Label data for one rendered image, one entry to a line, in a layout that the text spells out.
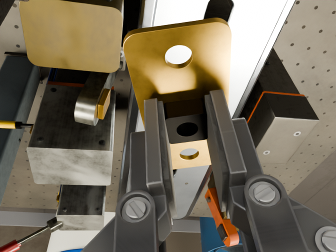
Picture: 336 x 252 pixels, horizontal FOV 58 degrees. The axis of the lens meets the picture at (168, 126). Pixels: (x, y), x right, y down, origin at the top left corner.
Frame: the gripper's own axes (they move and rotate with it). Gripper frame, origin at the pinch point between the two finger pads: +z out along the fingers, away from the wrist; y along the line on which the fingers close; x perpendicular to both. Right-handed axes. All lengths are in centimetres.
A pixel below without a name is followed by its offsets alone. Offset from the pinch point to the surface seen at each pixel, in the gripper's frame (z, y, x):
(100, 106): 17.5, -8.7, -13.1
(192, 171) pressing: 27, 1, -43
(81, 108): 16.7, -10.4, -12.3
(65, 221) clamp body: 20, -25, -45
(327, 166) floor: 125, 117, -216
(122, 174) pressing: 26.1, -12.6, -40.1
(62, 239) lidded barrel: 69, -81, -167
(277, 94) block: 29.8, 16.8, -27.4
